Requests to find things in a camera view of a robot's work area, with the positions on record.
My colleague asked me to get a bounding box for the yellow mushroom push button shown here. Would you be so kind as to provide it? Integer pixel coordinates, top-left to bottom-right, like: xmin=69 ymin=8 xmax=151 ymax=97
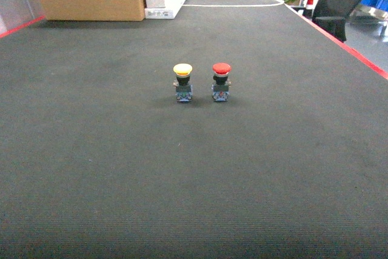
xmin=173 ymin=63 xmax=193 ymax=102

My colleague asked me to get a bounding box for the red mushroom push button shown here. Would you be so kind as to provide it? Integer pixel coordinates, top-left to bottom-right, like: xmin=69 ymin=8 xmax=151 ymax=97
xmin=212 ymin=62 xmax=232 ymax=101

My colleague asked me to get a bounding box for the white flat box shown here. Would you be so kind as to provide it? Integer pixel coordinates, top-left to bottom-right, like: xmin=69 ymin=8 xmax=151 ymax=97
xmin=144 ymin=0 xmax=186 ymax=19

